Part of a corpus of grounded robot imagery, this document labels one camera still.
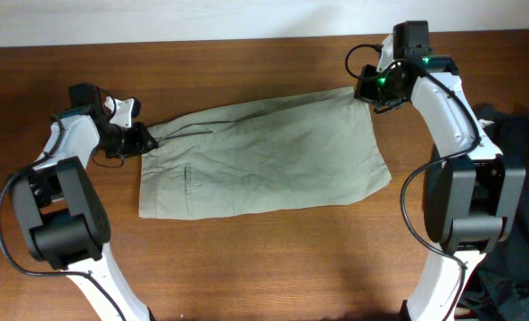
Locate khaki green shorts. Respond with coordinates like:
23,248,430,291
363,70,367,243
139,86,392,220

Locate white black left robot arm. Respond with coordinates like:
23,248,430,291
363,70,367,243
0,83,158,320

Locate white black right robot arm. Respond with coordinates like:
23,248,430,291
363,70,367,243
355,21,525,320

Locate dark clothes pile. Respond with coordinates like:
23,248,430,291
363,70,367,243
460,104,529,320

